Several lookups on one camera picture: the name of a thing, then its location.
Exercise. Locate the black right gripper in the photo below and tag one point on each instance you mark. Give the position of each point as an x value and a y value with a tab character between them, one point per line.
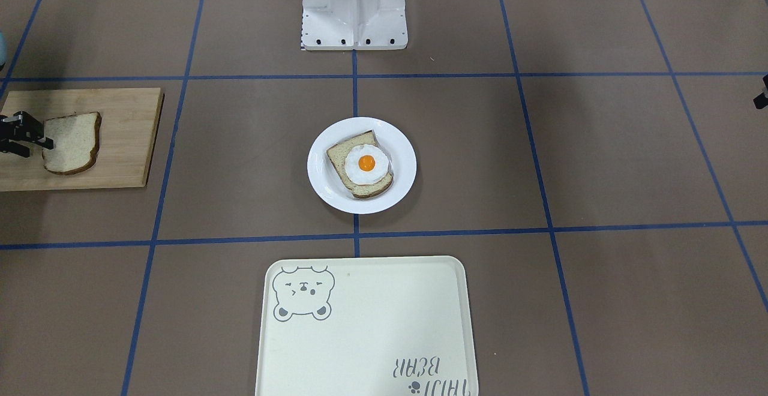
18	130

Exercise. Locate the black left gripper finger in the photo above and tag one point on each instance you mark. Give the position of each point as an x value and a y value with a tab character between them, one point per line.
761	100

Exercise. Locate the bread slice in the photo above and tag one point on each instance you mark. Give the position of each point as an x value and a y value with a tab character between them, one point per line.
76	143
338	152

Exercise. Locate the white round plate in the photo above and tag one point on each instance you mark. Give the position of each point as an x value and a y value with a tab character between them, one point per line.
328	184

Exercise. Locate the bread slice under egg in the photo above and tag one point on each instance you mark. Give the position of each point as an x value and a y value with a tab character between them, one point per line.
338	152

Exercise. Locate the wooden cutting board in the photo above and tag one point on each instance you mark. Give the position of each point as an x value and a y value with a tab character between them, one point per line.
129	120

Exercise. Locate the fried egg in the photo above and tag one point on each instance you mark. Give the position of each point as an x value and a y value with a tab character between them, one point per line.
366	164

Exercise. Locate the cream bear serving tray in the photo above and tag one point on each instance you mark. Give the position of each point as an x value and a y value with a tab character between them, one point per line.
366	326

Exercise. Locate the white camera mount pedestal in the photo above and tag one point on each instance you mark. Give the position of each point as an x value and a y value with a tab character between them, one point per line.
345	25

